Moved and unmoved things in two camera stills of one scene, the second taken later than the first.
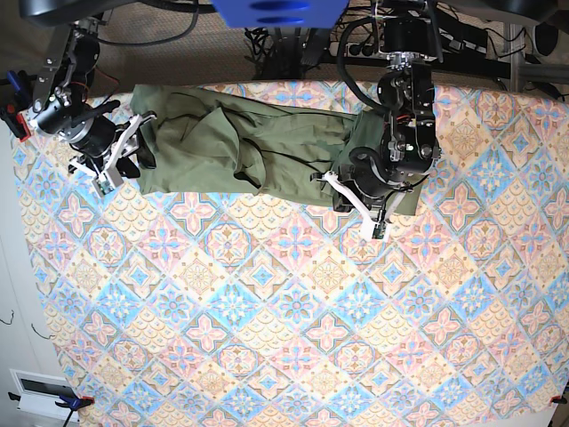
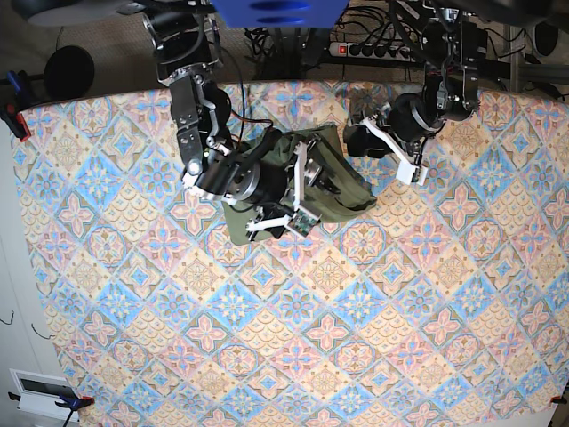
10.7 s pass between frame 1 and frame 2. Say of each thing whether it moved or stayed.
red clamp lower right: stayed
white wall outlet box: stayed
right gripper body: moved
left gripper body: moved
